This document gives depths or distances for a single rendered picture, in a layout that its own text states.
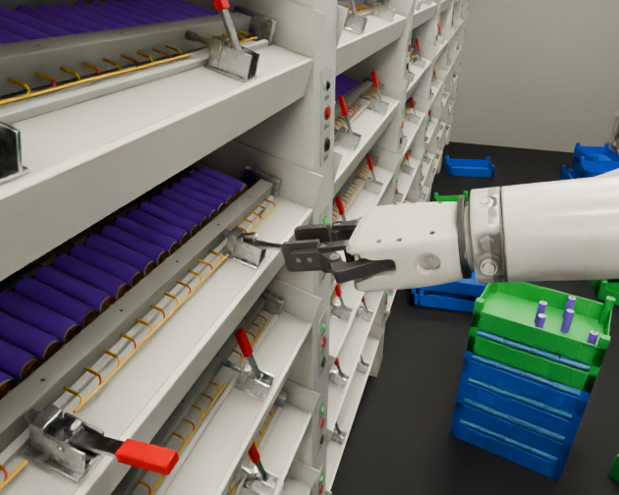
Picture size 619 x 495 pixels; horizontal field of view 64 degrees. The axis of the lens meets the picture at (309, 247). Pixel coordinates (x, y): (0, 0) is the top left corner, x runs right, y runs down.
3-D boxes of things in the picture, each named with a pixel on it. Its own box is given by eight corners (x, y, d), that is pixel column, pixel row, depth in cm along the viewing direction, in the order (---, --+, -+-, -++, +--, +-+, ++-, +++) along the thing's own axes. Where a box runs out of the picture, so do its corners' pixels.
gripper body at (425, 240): (479, 302, 42) (352, 304, 46) (483, 247, 50) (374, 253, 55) (472, 221, 39) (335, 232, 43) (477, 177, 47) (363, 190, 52)
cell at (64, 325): (12, 302, 40) (80, 336, 39) (-8, 315, 39) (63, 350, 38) (11, 285, 39) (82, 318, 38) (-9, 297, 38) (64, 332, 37)
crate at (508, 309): (606, 322, 130) (615, 297, 127) (599, 368, 115) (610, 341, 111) (489, 289, 144) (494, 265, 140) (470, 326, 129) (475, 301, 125)
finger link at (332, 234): (359, 252, 51) (299, 255, 53) (365, 239, 54) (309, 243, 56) (353, 223, 50) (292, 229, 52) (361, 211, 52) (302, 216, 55)
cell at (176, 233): (136, 219, 54) (189, 243, 53) (125, 227, 52) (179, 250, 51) (137, 205, 53) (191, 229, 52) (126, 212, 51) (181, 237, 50)
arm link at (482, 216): (507, 303, 42) (470, 304, 43) (506, 254, 49) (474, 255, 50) (499, 211, 38) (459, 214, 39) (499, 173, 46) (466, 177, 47)
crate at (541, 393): (590, 369, 138) (598, 347, 134) (582, 417, 123) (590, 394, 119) (480, 333, 152) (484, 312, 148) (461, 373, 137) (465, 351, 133)
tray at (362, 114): (393, 117, 128) (414, 63, 120) (324, 209, 77) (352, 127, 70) (321, 89, 131) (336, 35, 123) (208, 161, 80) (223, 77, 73)
